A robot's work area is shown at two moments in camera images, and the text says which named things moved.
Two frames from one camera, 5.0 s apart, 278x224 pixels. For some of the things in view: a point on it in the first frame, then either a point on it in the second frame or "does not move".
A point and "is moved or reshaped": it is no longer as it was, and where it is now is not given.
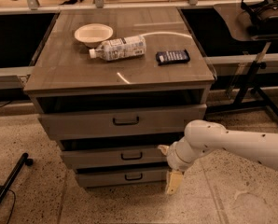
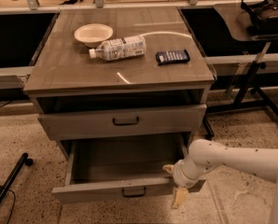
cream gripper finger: (174, 180) → (181, 193)
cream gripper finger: (164, 148) → (168, 167)
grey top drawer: (145, 121) does not move
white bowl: (93, 34) does not move
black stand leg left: (24, 160) does not move
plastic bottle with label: (118, 49) does not move
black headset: (268, 18) does not move
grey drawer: (94, 158) is moved or reshaped
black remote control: (165, 58) does not move
